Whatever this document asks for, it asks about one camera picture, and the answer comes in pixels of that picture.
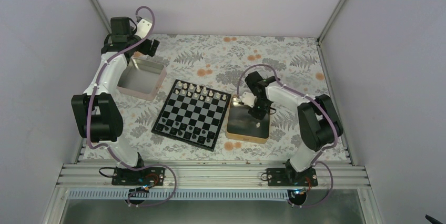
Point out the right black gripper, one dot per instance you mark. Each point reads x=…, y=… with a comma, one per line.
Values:
x=260, y=115

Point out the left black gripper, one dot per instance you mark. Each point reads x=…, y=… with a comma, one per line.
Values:
x=145, y=50

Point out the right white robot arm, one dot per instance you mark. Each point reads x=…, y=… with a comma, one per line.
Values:
x=319, y=123

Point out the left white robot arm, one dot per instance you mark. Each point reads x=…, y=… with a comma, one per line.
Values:
x=97, y=116

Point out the black white chess board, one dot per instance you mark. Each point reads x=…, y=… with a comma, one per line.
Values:
x=191, y=117

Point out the yellow metal tin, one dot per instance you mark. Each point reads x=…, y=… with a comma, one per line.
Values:
x=241, y=125

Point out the floral table mat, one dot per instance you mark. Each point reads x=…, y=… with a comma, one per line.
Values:
x=218, y=62

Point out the pink metal tin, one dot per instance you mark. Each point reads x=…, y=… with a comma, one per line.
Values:
x=142, y=79

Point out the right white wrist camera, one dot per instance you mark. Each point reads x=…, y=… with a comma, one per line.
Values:
x=247, y=99

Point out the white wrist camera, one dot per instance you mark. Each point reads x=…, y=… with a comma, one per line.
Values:
x=143, y=28
x=247, y=99

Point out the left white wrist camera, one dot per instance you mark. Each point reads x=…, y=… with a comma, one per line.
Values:
x=143, y=28

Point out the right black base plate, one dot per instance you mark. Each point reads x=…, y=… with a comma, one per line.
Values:
x=283, y=177

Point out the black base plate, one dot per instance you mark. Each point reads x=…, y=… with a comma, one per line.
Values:
x=148, y=177
x=283, y=177

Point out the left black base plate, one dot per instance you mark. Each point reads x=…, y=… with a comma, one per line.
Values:
x=148, y=177

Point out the aluminium mounting rail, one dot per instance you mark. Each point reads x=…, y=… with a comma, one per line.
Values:
x=214, y=175

